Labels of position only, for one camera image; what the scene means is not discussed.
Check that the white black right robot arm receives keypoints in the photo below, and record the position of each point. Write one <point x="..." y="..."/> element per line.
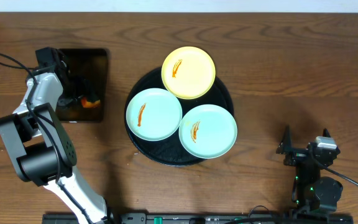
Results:
<point x="311" y="192"/>

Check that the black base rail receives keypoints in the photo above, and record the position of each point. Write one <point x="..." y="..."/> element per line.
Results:
<point x="142" y="218"/>

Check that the light green plate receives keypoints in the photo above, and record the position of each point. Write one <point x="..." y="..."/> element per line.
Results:
<point x="208" y="131"/>
<point x="154" y="114"/>

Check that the orange green sponge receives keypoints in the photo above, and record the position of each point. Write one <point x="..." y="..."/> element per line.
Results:
<point x="87" y="104"/>

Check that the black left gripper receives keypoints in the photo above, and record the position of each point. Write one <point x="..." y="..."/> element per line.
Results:
<point x="74" y="94"/>

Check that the yellow plate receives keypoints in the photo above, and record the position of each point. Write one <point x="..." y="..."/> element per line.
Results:
<point x="188" y="72"/>

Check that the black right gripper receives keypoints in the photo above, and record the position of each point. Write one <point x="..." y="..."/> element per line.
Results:
<point x="296" y="155"/>

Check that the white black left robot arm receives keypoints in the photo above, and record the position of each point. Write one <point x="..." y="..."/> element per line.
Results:
<point x="38" y="145"/>

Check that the black rectangular water tray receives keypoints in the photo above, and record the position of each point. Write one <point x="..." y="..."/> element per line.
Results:
<point x="90" y="69"/>

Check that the black round tray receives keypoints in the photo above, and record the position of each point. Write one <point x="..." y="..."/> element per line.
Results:
<point x="169" y="151"/>

